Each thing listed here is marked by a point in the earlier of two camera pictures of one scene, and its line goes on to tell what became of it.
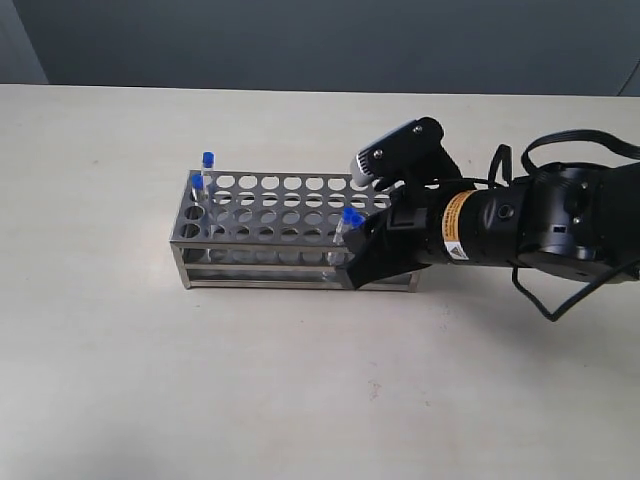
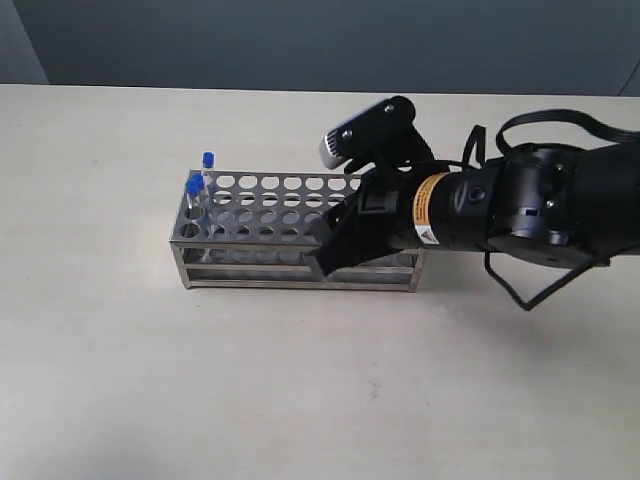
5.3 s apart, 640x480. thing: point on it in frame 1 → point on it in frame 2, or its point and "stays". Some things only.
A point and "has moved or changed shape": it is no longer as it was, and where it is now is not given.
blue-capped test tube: (347, 221) has moved or changed shape
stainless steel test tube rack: (275, 231) stays
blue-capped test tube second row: (208, 170) stays
